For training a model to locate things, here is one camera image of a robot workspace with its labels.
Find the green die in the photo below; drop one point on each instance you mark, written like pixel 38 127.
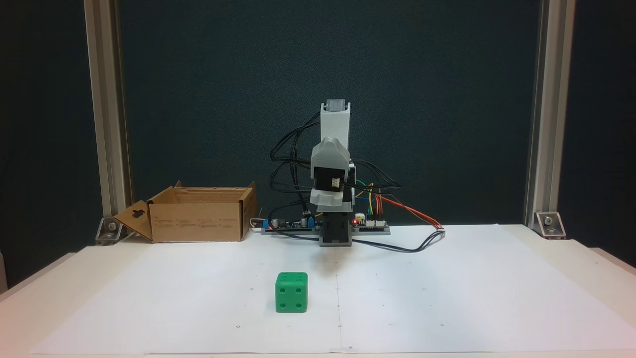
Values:
pixel 291 293

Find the white circuit board with connectors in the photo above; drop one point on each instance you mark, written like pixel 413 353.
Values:
pixel 372 226

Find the grey printed robot arm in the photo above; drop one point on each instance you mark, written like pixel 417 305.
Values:
pixel 335 124

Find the aluminium frame post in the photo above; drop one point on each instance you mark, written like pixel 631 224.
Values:
pixel 549 99
pixel 107 99

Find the metal corner bracket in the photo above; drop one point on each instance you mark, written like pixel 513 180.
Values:
pixel 110 230
pixel 549 223

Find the open cardboard box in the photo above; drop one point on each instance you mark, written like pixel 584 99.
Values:
pixel 196 219

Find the blue circuit board with capacitors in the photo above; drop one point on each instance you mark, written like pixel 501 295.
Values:
pixel 288 226

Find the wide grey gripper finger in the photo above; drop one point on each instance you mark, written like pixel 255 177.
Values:
pixel 332 142

